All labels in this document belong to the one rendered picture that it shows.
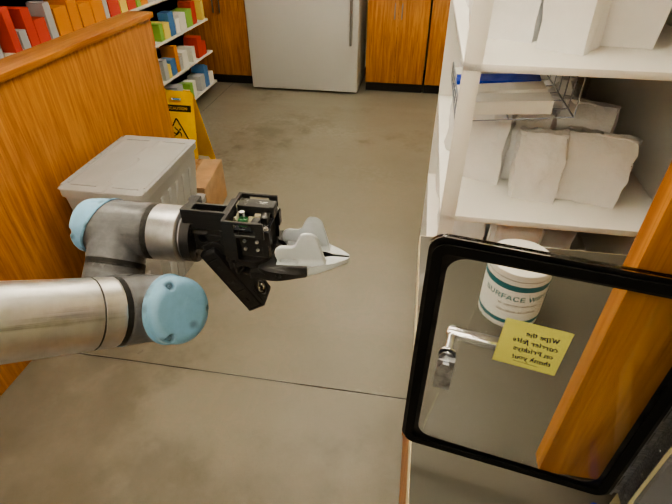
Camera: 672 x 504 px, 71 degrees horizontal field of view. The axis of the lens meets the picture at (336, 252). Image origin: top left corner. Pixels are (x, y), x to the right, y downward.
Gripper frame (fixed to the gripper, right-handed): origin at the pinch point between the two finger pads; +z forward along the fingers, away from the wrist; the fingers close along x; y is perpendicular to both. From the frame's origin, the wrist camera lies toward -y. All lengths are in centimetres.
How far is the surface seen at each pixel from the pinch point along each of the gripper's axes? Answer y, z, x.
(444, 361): -10.1, 14.8, -5.7
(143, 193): -66, -104, 116
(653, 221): 10.7, 33.6, -1.1
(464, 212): -39, 26, 79
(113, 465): -131, -89, 30
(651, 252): 7.5, 34.3, -2.3
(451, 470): -37.0, 19.6, -5.1
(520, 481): -37.0, 30.4, -5.1
